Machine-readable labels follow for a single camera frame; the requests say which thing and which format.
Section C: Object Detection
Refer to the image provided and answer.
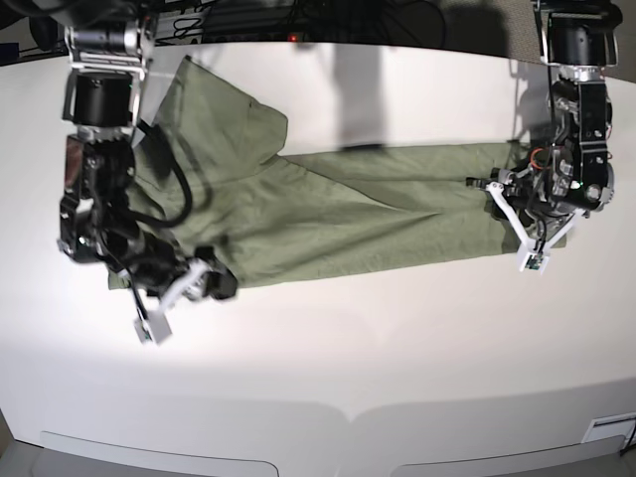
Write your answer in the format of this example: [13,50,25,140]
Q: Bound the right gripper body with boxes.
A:
[103,233,219,301]

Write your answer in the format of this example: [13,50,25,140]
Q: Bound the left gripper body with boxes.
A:
[489,161,614,224]

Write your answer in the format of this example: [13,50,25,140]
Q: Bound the green T-shirt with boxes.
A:
[106,54,570,292]

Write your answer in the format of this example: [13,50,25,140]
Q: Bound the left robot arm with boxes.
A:
[492,1,623,224]

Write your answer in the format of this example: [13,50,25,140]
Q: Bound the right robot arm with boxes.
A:
[57,1,238,300]

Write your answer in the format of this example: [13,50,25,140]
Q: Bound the black power strip red light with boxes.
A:
[173,14,319,45]

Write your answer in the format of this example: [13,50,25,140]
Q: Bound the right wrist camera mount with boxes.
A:
[134,247,227,344]

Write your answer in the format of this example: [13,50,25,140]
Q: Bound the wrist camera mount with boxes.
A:
[134,247,227,344]
[465,168,584,273]

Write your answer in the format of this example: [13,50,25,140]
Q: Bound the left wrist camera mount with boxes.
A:
[465,168,584,273]

